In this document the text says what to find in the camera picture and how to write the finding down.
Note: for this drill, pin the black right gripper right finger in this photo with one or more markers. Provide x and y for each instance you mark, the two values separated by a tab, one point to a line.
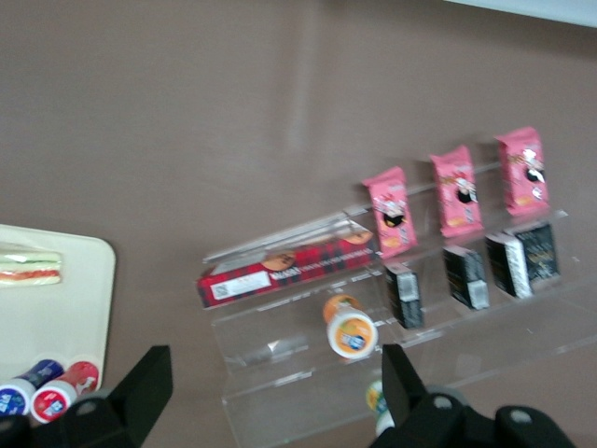
410	410

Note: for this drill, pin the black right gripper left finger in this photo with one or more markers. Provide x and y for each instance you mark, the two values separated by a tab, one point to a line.
135	401

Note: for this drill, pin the triangle sandwich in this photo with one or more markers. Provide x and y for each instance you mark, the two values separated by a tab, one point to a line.
32	270

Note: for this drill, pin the cream plastic tray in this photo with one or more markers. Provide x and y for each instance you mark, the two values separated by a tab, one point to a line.
70	308

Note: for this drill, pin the green yellow small bottle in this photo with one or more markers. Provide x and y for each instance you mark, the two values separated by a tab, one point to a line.
375	401

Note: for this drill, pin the red small bottle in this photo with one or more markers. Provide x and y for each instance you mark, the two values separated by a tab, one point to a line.
51	401

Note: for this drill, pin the orange small cup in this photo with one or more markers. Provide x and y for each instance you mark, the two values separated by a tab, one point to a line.
352	333

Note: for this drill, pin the small black box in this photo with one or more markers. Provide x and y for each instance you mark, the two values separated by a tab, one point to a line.
522	261
466	277
405	296

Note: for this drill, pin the blue small bottle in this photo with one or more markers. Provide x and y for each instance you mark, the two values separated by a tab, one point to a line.
14	396

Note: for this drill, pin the clear acrylic display stand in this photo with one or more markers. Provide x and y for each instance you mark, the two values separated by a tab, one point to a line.
280	336

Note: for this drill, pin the red plaid cookie box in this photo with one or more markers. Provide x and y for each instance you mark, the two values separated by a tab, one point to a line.
280	275

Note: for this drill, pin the pink snack packet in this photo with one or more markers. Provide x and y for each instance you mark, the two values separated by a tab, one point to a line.
457	191
522	172
392	214

